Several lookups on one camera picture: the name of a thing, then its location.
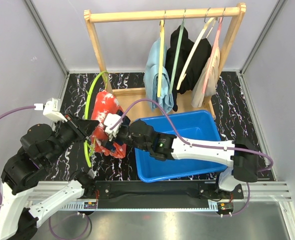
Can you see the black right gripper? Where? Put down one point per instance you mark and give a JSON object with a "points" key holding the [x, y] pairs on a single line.
{"points": [[109, 144]]}

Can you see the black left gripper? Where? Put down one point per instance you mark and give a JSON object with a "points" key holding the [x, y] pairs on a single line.
{"points": [[87, 126]]}

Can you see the lime green hanger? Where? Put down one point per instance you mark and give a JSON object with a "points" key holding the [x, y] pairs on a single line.
{"points": [[88, 146]]}

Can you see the red white patterned trousers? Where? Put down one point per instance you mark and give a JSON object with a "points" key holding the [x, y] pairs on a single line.
{"points": [[105, 103]]}

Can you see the black trousers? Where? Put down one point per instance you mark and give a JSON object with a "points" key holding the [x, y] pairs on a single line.
{"points": [[184, 52], [196, 65]]}

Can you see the yellow hanger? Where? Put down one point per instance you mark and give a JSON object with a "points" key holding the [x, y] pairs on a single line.
{"points": [[161, 58]]}

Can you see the mint green hanger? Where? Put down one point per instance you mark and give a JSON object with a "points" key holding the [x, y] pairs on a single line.
{"points": [[176, 56]]}

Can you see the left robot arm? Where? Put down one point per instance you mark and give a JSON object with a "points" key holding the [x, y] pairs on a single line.
{"points": [[40, 148]]}

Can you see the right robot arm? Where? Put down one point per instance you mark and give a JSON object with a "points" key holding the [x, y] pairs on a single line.
{"points": [[182, 145]]}

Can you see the beige trousers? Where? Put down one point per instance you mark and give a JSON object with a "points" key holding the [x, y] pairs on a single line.
{"points": [[197, 95]]}

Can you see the pink hanger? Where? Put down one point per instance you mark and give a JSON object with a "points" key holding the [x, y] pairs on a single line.
{"points": [[211, 59]]}

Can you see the wooden clothes rack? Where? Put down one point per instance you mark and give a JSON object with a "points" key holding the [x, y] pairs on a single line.
{"points": [[129, 95]]}

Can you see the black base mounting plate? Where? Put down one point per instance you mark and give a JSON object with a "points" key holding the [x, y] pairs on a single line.
{"points": [[169, 194]]}

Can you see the blue plastic bin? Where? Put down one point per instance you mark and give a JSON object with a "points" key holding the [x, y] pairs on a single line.
{"points": [[198, 125]]}

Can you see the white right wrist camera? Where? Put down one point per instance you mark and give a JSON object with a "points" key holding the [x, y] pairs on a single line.
{"points": [[111, 124]]}

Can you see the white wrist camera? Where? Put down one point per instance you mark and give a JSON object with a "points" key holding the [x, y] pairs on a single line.
{"points": [[111, 124], [51, 110]]}

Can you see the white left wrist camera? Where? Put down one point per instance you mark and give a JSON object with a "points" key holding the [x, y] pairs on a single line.
{"points": [[51, 110]]}

